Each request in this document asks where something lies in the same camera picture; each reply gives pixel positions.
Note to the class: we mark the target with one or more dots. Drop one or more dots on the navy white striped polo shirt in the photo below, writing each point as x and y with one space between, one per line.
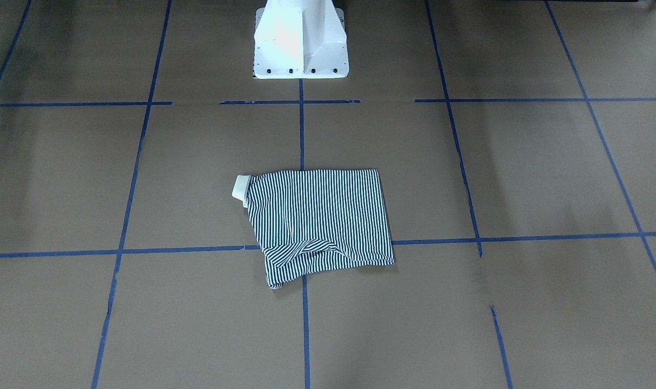
312 221

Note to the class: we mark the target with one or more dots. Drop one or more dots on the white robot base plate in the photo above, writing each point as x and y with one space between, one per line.
300 40

